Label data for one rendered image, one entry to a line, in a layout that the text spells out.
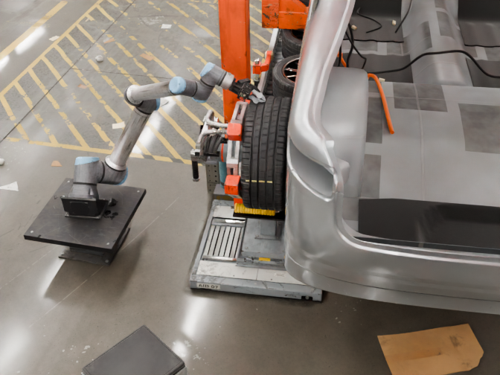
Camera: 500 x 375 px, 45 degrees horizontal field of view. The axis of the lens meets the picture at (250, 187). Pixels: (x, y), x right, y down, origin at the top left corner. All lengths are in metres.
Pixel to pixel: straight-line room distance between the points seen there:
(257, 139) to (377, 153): 0.65
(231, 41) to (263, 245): 1.28
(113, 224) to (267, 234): 0.99
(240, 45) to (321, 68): 1.21
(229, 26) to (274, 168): 0.95
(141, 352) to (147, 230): 1.32
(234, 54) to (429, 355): 2.10
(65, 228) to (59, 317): 0.56
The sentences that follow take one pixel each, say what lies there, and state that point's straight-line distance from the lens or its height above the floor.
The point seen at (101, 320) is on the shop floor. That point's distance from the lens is 3.85.
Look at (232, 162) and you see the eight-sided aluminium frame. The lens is 3.26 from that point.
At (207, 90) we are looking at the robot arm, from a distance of 3.32.
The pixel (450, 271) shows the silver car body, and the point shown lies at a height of 1.12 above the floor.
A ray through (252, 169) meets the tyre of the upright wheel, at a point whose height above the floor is 0.96.
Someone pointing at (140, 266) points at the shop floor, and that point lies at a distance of 4.09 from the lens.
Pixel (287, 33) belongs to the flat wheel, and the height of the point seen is 0.50.
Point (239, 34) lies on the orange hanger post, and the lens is 3.69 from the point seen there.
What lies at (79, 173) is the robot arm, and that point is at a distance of 4.00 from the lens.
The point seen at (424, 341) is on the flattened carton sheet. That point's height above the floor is 0.01.
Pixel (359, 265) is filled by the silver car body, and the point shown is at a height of 1.07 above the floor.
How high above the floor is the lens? 2.93
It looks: 39 degrees down
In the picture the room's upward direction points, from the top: 1 degrees counter-clockwise
